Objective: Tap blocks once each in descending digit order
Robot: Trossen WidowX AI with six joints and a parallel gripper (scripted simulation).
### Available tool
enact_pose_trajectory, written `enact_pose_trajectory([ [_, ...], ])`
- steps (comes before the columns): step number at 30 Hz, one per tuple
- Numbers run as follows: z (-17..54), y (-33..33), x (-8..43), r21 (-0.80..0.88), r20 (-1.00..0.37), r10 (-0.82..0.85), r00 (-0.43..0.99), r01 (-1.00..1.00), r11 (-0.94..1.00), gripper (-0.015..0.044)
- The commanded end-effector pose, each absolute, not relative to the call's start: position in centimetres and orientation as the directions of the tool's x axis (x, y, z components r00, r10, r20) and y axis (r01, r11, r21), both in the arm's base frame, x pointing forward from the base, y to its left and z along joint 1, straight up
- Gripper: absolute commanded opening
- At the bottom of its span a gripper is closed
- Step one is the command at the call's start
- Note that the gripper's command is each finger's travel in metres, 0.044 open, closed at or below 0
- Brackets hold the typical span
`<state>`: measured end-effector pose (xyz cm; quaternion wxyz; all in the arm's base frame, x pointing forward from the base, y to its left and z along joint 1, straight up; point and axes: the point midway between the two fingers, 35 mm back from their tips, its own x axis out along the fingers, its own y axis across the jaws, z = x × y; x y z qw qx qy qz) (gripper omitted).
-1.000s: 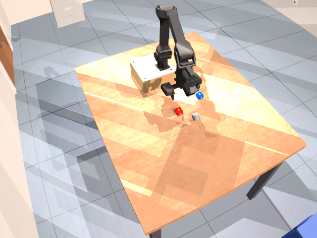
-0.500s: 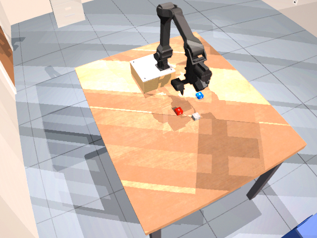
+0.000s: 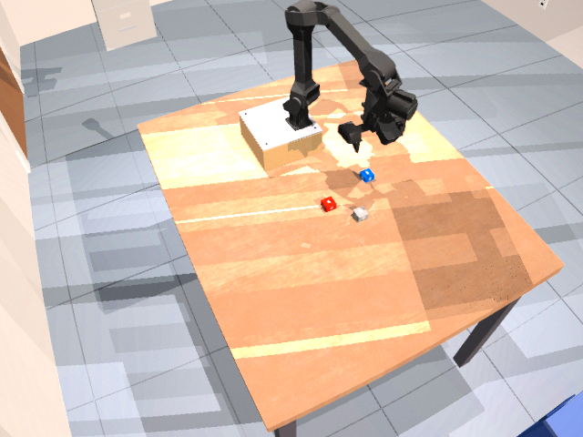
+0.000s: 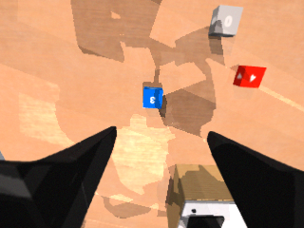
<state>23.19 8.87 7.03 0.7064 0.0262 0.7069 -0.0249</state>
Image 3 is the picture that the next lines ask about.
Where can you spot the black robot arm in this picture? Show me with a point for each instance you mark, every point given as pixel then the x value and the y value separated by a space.
pixel 374 64

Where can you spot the red block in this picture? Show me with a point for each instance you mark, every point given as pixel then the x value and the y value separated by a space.
pixel 328 204

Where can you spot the blue block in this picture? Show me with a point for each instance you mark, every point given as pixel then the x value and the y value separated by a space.
pixel 366 175

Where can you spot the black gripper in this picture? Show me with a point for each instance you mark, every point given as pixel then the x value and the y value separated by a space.
pixel 352 134

